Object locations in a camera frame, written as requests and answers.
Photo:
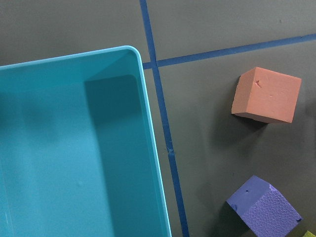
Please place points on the teal plastic bin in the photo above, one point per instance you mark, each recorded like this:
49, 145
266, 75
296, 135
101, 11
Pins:
78, 156

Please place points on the orange foam block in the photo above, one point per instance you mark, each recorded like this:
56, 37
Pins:
266, 96

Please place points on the purple foam block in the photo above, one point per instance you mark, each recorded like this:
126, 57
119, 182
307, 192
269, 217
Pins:
264, 209

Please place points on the yellow-green foam block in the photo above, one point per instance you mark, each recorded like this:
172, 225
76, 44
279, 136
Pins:
308, 234

